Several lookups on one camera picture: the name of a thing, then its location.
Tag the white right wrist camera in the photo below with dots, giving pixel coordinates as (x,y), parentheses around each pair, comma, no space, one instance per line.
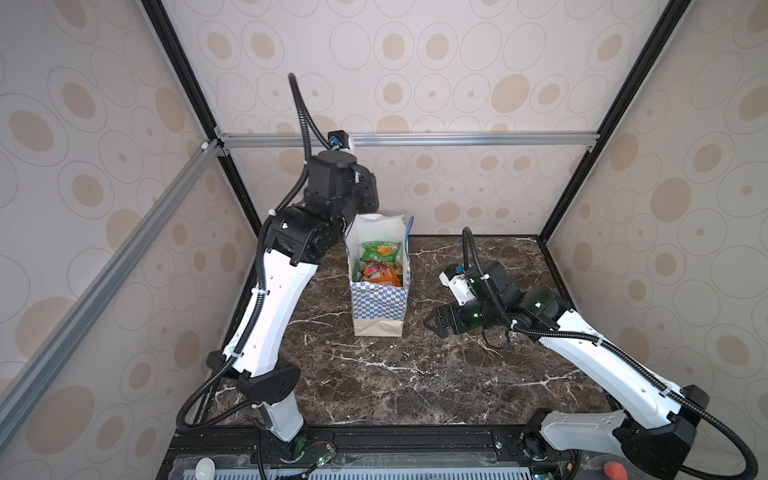
(454,278)

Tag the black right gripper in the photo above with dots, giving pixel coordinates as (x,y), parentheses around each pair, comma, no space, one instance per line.
(453,316)

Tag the red emergency button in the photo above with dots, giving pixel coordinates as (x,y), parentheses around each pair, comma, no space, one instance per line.
(614,470)

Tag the black left corner post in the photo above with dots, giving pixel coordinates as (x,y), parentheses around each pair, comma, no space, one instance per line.
(160,22)

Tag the orange candy packet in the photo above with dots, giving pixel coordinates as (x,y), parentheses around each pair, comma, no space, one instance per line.
(380,273)

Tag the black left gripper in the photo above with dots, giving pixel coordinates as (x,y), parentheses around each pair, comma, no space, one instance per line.
(369,182)

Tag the white round knob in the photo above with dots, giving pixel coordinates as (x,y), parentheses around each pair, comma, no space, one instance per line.
(205,469)

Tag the blue checkered paper bag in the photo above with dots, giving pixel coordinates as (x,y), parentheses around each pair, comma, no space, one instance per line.
(378,310)

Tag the green snack packet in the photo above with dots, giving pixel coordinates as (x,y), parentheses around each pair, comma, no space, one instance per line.
(386,252)

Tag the left aluminium frame bar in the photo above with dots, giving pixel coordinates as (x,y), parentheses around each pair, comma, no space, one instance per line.
(26,391)

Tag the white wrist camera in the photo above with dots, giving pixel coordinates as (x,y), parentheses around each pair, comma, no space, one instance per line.
(454,278)
(340,140)

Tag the black right corner post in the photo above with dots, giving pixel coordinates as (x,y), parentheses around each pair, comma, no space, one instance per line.
(648,57)

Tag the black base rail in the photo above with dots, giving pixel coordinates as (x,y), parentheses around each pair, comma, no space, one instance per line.
(252,446)

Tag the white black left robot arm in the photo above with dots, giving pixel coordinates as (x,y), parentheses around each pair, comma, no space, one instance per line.
(297,238)

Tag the horizontal aluminium frame bar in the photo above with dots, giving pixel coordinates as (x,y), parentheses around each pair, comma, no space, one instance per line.
(445,139)

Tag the black corner post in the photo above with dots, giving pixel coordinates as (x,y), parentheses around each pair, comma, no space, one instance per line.
(160,22)
(648,57)

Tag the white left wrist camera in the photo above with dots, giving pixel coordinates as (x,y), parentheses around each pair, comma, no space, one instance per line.
(340,140)

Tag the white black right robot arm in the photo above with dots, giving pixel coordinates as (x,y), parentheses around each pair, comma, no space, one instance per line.
(648,428)

